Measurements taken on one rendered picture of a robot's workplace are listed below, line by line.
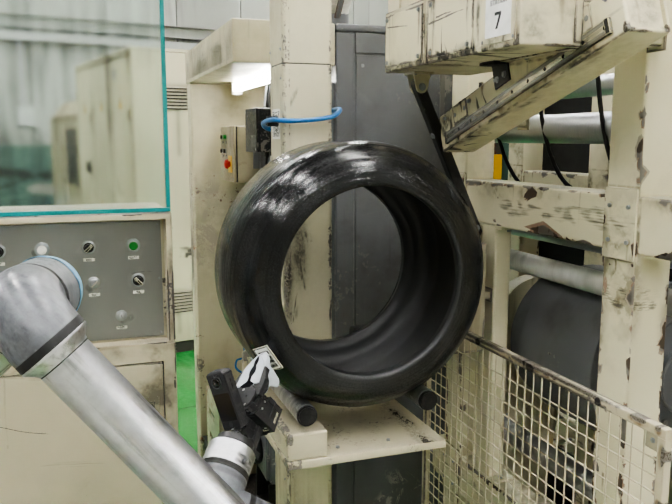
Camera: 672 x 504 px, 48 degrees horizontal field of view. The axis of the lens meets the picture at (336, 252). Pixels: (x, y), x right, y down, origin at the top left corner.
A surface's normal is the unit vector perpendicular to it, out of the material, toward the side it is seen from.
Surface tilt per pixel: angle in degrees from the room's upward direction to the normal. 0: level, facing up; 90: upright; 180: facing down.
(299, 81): 90
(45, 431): 90
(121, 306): 90
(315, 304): 90
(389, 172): 79
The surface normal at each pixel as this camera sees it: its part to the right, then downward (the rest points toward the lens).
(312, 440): 0.33, 0.14
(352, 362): 0.03, -0.70
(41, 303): 0.32, -0.65
